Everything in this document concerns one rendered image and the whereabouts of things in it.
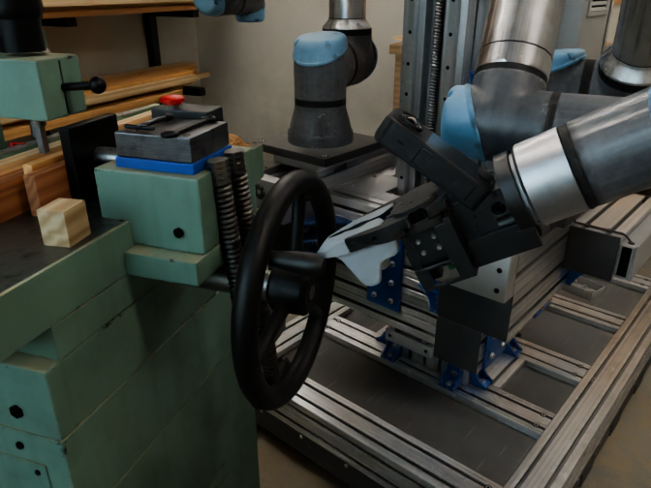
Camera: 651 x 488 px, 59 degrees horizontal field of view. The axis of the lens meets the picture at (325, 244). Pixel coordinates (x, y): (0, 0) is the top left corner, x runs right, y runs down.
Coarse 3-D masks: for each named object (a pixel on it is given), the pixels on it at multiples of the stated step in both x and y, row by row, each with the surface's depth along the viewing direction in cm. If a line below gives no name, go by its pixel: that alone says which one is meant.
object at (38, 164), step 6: (48, 156) 69; (54, 156) 69; (60, 156) 70; (30, 162) 67; (36, 162) 67; (42, 162) 67; (48, 162) 68; (54, 162) 69; (24, 168) 66; (30, 168) 66; (36, 168) 67
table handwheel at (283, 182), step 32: (288, 192) 61; (320, 192) 71; (256, 224) 57; (320, 224) 77; (256, 256) 56; (224, 288) 71; (256, 288) 56; (288, 288) 66; (320, 288) 81; (256, 320) 56; (320, 320) 80; (256, 352) 58; (256, 384) 59; (288, 384) 70
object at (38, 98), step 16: (0, 64) 66; (16, 64) 65; (32, 64) 64; (48, 64) 66; (64, 64) 68; (0, 80) 67; (16, 80) 66; (32, 80) 65; (48, 80) 66; (64, 80) 68; (80, 80) 71; (0, 96) 68; (16, 96) 67; (32, 96) 66; (48, 96) 67; (64, 96) 69; (80, 96) 71; (0, 112) 69; (16, 112) 68; (32, 112) 67; (48, 112) 67; (64, 112) 69
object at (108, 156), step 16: (64, 128) 67; (80, 128) 68; (96, 128) 71; (112, 128) 74; (64, 144) 67; (80, 144) 69; (96, 144) 71; (112, 144) 74; (64, 160) 68; (80, 160) 69; (96, 160) 71; (80, 176) 69; (80, 192) 70; (96, 192) 72
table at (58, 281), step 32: (256, 160) 96; (0, 224) 65; (32, 224) 65; (96, 224) 65; (128, 224) 65; (0, 256) 57; (32, 256) 57; (64, 256) 57; (96, 256) 61; (128, 256) 65; (160, 256) 64; (192, 256) 64; (0, 288) 51; (32, 288) 53; (64, 288) 57; (96, 288) 62; (0, 320) 50; (32, 320) 54; (0, 352) 51
